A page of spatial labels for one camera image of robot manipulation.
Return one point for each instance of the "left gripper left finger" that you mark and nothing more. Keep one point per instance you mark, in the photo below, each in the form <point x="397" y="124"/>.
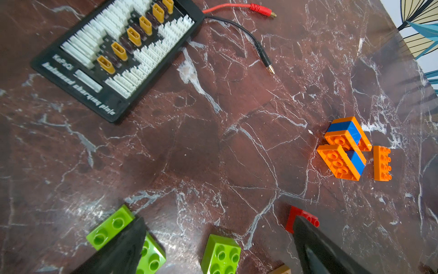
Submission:
<point x="121" y="255"/>

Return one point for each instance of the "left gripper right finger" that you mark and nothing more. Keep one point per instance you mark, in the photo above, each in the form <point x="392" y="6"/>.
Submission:
<point x="318" y="254"/>

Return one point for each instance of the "amber transparent lego brick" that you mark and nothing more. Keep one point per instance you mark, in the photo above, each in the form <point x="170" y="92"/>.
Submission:
<point x="284" y="269"/>

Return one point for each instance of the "blue square lego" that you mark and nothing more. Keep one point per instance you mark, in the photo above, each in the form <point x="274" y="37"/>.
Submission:
<point x="356" y="161"/>
<point x="345" y="130"/>

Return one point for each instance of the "lime green lego brick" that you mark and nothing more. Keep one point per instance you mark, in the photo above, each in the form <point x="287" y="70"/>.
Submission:
<point x="152" y="255"/>

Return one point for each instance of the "green square lego brick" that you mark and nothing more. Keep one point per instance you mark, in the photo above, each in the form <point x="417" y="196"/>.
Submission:
<point x="221" y="255"/>

